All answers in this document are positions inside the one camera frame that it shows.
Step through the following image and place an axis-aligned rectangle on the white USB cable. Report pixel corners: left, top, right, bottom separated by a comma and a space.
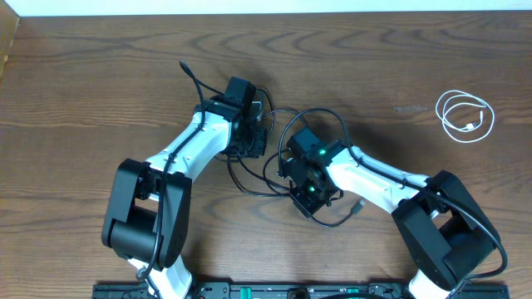
435, 90, 496, 145

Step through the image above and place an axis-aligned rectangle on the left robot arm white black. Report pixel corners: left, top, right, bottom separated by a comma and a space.
93, 76, 267, 298

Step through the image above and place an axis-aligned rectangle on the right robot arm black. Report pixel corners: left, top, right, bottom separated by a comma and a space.
279, 128, 502, 298

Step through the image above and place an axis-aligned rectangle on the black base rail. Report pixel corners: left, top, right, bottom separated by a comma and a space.
91, 282, 510, 299

